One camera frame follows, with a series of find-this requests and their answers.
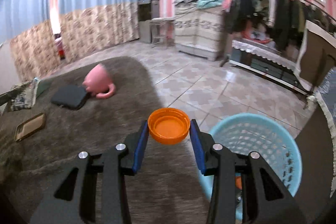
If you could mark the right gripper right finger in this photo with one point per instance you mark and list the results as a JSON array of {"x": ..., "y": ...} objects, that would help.
[{"x": 264, "y": 197}]

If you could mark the black wallet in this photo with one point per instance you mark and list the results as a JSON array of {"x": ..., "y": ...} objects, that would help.
[{"x": 71, "y": 97}]

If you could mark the pink ceramic mug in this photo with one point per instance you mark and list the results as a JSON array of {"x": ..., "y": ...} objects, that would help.
[{"x": 98, "y": 82}]

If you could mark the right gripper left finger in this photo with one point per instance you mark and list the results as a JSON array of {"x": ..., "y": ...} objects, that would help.
[{"x": 92, "y": 188}]

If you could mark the blue floral curtain left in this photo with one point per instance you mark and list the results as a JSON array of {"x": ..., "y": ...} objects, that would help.
[{"x": 26, "y": 28}]

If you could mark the orange plastic lid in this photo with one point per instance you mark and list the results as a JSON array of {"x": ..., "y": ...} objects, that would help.
[{"x": 168, "y": 126}]

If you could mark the grey water dispenser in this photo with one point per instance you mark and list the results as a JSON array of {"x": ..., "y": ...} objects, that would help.
[{"x": 147, "y": 10}]

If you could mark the clothes rack with garments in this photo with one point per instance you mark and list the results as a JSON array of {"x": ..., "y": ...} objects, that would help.
[{"x": 272, "y": 29}]

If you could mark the small metal side table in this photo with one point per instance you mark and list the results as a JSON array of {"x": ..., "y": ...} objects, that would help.
[{"x": 159, "y": 28}]

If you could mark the grey printed snack bag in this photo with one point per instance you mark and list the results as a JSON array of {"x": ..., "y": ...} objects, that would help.
[{"x": 21, "y": 96}]

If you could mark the cabinet with patterned cover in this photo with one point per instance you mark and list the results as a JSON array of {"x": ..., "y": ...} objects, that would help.
[{"x": 199, "y": 32}]

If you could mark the light blue plastic basket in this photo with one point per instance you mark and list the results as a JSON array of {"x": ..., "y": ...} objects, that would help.
[{"x": 244, "y": 133}]

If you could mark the tan phone case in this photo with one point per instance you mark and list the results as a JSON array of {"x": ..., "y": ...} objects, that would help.
[{"x": 30, "y": 126}]

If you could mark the brown draped cloth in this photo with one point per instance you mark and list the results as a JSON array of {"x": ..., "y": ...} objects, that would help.
[{"x": 316, "y": 56}]

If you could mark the low tv cabinet lace cover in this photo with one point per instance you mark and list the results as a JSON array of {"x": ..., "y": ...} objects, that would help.
[{"x": 266, "y": 62}]

